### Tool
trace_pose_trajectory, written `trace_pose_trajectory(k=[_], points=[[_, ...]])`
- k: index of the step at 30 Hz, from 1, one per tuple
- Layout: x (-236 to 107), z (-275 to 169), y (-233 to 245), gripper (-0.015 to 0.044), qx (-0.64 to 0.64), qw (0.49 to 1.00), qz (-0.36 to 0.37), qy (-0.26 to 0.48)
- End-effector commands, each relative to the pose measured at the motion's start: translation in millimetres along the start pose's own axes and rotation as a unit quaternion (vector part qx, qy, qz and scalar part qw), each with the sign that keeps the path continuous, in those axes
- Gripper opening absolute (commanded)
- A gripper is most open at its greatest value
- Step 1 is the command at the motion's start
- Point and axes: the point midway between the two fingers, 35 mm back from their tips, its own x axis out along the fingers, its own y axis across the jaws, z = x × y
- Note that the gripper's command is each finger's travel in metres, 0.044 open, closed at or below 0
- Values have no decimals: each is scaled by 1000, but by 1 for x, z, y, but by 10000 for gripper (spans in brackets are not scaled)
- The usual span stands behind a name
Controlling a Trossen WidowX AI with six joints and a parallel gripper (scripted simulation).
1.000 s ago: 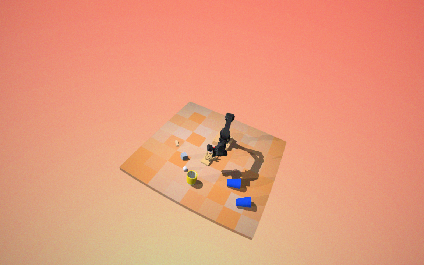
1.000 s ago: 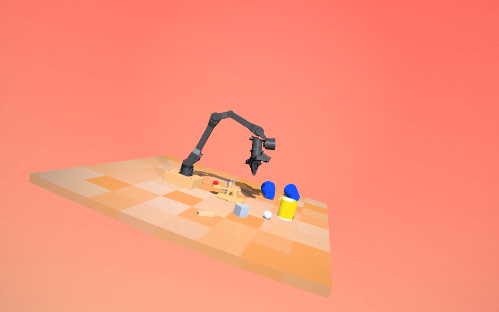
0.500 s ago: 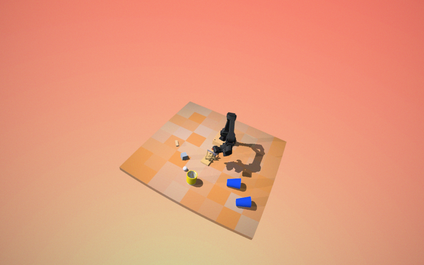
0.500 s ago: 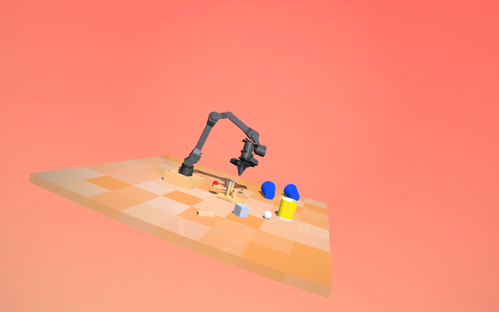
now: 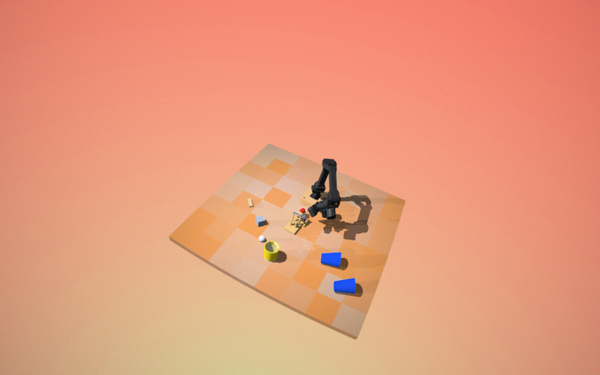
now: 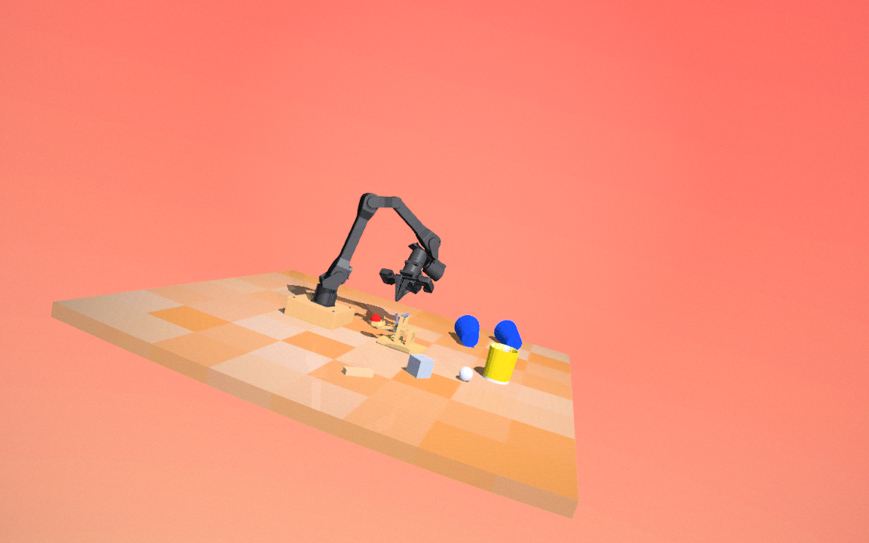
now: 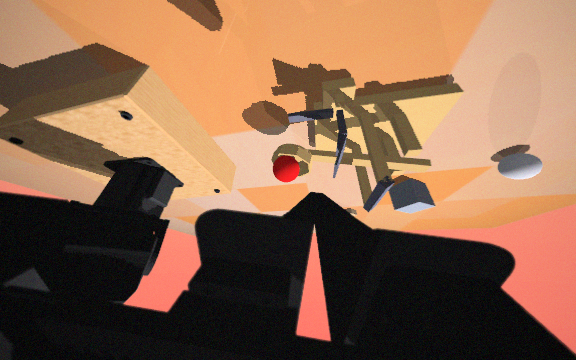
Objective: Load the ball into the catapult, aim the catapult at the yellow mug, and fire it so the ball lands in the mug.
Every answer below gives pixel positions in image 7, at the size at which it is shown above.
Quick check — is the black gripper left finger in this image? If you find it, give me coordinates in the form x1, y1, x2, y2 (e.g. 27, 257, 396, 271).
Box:
195, 192, 318, 327

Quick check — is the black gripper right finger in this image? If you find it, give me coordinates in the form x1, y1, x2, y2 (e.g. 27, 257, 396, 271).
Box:
315, 193, 516, 345

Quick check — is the red ball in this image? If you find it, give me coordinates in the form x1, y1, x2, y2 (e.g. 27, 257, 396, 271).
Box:
273, 155, 299, 182

